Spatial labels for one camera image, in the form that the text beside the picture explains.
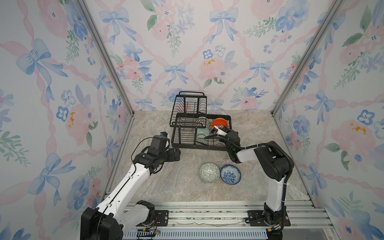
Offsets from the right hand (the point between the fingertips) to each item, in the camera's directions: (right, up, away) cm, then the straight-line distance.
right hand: (227, 124), depth 97 cm
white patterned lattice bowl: (-16, +2, +12) cm, 20 cm away
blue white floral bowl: (0, -30, -10) cm, 31 cm away
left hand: (-33, -15, -17) cm, 40 cm away
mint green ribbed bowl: (-15, -5, +6) cm, 17 cm away
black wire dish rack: (-23, -2, -12) cm, 25 cm away
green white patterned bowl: (-13, -28, -10) cm, 32 cm away
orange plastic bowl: (-4, +3, +6) cm, 7 cm away
